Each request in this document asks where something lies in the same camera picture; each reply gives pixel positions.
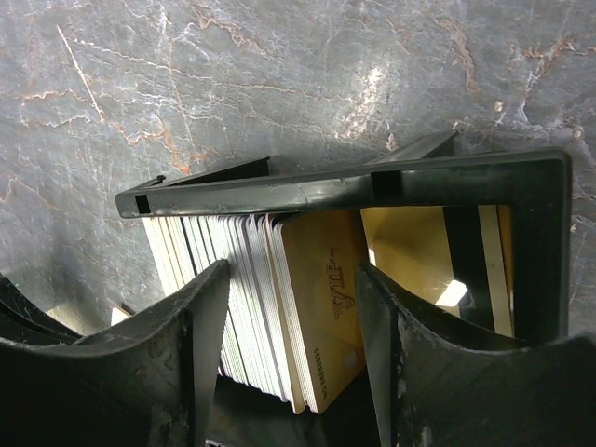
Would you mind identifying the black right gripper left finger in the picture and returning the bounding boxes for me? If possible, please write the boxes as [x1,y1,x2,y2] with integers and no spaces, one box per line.
[1,272,224,446]

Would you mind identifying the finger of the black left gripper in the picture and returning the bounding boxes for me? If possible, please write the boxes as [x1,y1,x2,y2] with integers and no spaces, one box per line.
[1,276,81,343]

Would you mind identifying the black plastic card box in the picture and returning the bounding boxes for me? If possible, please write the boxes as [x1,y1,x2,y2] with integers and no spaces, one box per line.
[115,149,573,446]

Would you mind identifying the gold VIP card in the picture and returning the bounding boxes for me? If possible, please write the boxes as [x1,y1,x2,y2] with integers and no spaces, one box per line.
[265,210,368,413]

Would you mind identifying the gold card magnetic stripe back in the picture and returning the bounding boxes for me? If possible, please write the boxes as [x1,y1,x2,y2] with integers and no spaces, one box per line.
[361,205,515,337]

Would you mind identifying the beige leather card holder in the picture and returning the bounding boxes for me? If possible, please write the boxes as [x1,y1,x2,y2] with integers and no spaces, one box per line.
[46,302,134,335]

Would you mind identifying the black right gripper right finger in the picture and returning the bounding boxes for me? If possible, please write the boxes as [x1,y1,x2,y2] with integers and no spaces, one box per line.
[356,264,595,446]

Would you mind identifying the stack of white cards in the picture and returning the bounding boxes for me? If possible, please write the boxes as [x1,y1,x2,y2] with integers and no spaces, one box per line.
[142,215,306,413]

